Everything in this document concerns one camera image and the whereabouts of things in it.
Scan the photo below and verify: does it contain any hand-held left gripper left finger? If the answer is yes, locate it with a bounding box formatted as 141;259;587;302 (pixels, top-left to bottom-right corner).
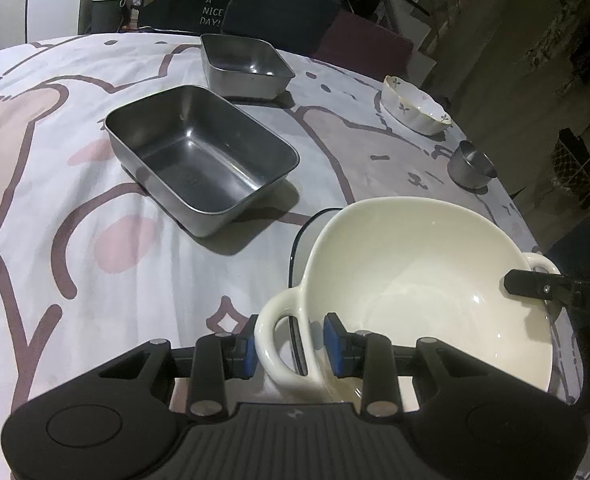
40;316;258;421

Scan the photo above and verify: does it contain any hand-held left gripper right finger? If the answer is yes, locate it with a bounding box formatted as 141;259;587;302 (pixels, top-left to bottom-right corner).
324;312;561;420

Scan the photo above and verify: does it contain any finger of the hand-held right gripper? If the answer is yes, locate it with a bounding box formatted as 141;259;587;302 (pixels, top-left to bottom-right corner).
502;269;583;311

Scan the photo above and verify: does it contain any cream two-handled ceramic bowl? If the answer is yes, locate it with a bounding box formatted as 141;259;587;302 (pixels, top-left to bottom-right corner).
254;196;562;406

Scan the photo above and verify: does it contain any small round stainless steel bowl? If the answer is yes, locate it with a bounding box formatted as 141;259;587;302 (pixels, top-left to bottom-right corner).
448;140;498;190

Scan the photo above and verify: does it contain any rectangular stainless steel container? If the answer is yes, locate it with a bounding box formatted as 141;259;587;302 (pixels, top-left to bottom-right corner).
200;34;296;100
104;85;300;238

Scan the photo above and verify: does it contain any white floral ceramic bowl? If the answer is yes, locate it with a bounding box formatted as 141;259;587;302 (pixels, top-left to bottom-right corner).
380;75;451;136

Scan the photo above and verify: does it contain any dark blue seat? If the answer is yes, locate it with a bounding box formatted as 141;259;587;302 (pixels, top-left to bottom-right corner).
545;215;590;281

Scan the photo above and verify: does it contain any black mesh basket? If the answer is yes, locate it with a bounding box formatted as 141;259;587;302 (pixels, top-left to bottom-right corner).
550;127;590;208

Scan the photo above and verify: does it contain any bear print tablecloth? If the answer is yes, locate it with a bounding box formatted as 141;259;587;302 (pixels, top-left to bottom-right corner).
0;32;576;480

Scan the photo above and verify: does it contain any purple cushioned chair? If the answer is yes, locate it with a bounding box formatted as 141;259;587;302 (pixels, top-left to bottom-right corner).
315;10;413;81

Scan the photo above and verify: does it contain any dark blue chair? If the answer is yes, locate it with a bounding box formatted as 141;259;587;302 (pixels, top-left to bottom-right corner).
222;0;341;53

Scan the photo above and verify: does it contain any black printed hanging cloth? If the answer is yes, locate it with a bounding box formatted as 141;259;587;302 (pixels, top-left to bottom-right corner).
137;0;236;36

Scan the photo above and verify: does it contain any grey trash bin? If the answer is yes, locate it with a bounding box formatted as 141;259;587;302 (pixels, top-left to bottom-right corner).
91;0;126;33

